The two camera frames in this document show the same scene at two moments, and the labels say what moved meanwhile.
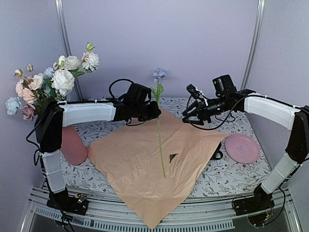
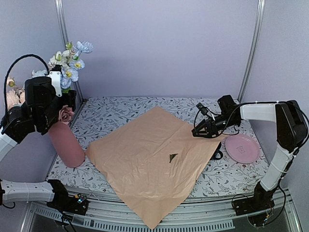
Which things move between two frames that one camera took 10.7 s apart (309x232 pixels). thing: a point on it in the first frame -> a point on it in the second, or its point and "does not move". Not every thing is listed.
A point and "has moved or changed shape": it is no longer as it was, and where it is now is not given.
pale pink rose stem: [25, 94] has moved or changed shape
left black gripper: [154, 112] -> [70, 98]
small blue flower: [159, 74] -> [70, 73]
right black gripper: [201, 111] -> [210, 127]
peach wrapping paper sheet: [154, 162] does not move
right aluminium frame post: [261, 7] does not move
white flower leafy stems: [90, 62] -> [39, 73]
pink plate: [242, 148] does not move
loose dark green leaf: [172, 156] does not move
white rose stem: [63, 80] -> [64, 58]
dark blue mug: [217, 151] does not move
